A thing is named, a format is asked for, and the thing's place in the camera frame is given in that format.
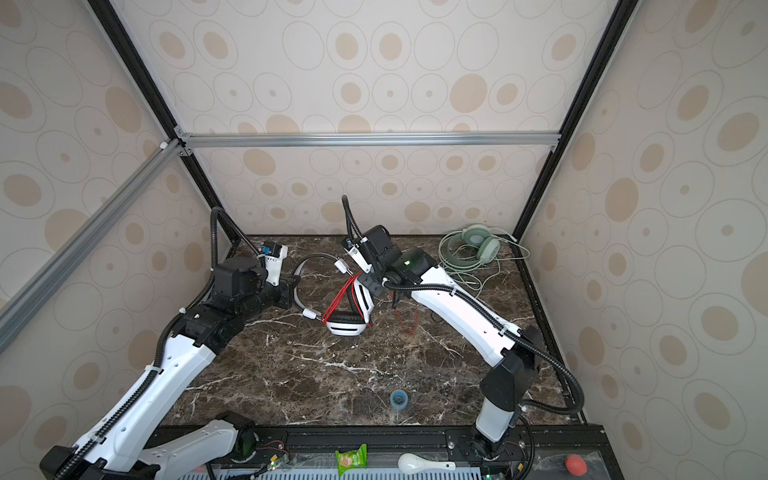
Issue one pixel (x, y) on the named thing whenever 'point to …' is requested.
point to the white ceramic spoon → (410, 464)
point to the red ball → (576, 465)
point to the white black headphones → (349, 325)
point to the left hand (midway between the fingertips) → (305, 274)
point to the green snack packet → (351, 459)
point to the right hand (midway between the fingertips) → (376, 266)
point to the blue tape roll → (398, 399)
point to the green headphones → (488, 249)
